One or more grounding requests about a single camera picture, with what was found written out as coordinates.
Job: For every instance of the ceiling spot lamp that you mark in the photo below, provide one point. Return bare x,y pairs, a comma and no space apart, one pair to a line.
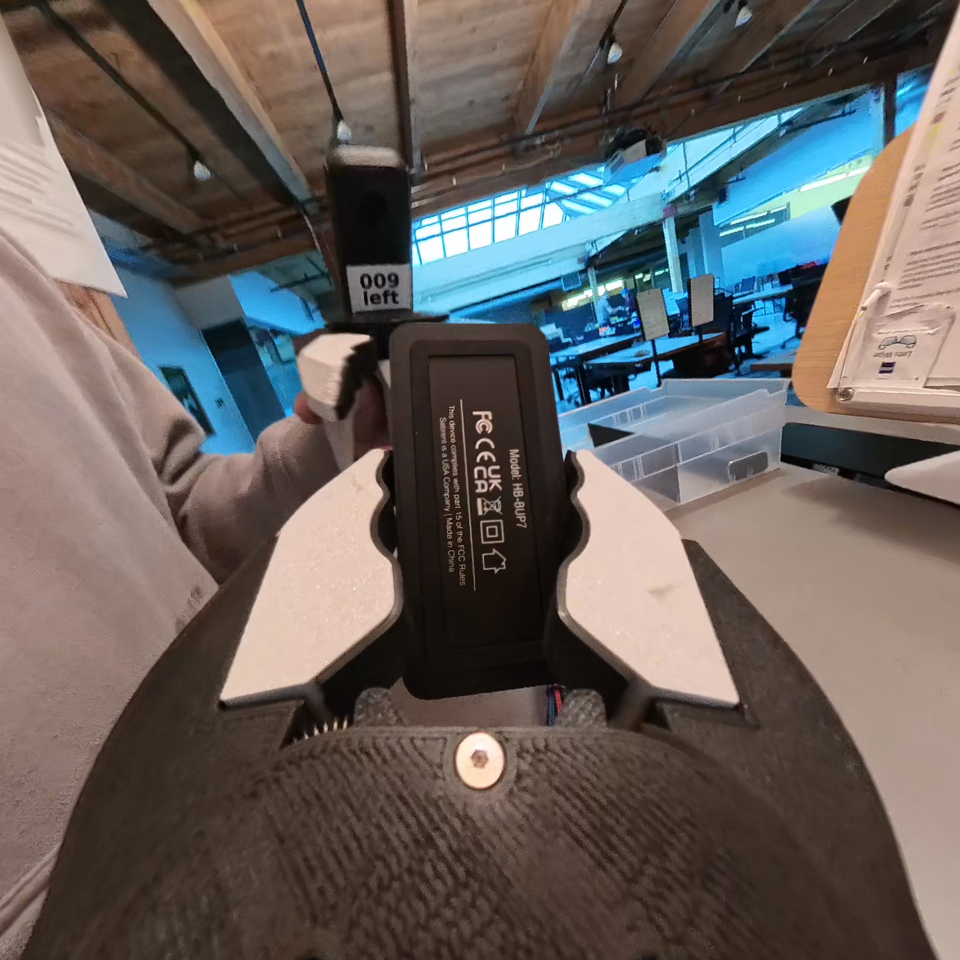
343,131
615,51
201,170

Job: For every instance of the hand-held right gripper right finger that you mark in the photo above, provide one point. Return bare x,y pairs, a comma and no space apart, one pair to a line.
645,600

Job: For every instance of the person's left hand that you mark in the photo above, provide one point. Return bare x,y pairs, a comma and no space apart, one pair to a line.
307,414

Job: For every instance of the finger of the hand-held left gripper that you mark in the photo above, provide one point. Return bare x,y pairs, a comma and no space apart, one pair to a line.
326,371

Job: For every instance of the white rounded object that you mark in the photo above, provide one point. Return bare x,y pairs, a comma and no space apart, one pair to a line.
930,476

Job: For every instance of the dark framed wall picture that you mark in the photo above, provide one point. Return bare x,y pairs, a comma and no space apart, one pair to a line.
186,399

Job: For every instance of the person's grey sweatshirt torso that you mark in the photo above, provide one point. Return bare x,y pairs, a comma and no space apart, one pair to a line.
75,525

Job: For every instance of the white printed paper sheet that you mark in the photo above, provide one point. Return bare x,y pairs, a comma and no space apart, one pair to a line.
45,202

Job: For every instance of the papers on clipboard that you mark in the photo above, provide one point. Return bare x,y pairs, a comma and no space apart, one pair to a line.
915,262

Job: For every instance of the clear plastic organizer bin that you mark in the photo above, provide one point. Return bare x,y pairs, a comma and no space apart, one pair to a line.
675,435

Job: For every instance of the wooden clipboard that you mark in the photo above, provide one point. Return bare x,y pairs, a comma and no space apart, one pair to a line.
832,300

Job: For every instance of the black flat device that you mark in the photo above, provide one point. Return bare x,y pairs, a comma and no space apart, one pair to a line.
832,446

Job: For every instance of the person's left forearm grey sleeve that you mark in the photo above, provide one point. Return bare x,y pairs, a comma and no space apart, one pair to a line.
247,487

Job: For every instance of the long wooden work table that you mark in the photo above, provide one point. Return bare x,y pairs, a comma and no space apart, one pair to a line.
645,352

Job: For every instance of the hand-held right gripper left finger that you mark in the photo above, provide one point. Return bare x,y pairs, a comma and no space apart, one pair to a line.
315,592

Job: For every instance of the standing sign board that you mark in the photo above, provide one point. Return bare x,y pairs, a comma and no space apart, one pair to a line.
703,300
652,315

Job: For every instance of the black usb hub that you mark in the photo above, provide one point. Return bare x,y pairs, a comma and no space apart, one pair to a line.
480,390

